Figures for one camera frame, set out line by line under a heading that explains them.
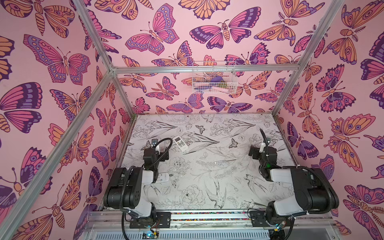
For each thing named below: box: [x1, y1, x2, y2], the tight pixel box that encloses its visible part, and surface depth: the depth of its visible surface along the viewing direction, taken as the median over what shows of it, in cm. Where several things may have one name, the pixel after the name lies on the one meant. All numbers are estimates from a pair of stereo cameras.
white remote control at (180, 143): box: [173, 135, 189, 152], surface depth 103 cm
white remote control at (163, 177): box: [156, 172, 170, 183], surface depth 89 cm
